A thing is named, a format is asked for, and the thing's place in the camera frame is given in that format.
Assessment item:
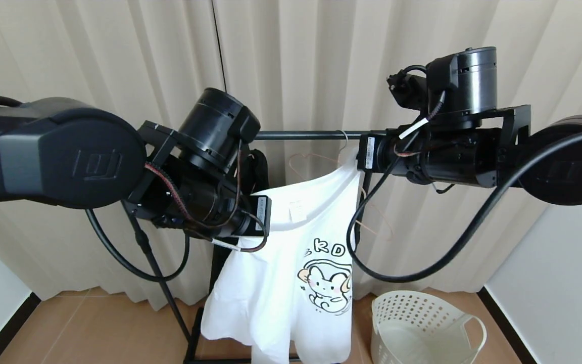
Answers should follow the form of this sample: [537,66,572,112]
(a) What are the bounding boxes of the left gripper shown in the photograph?
[162,174,272,239]

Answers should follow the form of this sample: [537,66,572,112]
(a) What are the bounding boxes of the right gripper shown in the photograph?
[358,129,504,189]

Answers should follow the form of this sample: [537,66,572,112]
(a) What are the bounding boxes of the black drawstring shorts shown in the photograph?
[209,148,270,296]

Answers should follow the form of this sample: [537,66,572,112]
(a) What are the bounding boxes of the pink clothes hanger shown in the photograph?
[289,130,395,241]

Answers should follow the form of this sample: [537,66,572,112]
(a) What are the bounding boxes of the white garment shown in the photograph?
[200,151,366,364]

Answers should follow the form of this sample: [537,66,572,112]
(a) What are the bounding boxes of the black clothes rack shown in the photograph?
[119,130,390,364]

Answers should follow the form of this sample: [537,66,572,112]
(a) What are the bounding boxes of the white laundry basket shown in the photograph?
[370,290,488,364]

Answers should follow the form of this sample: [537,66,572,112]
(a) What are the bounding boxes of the white curtain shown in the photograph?
[0,0,582,311]

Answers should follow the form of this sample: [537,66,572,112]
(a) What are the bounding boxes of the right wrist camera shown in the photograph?
[387,65,429,111]

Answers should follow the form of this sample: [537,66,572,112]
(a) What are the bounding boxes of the black cable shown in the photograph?
[347,124,582,283]
[85,207,190,283]

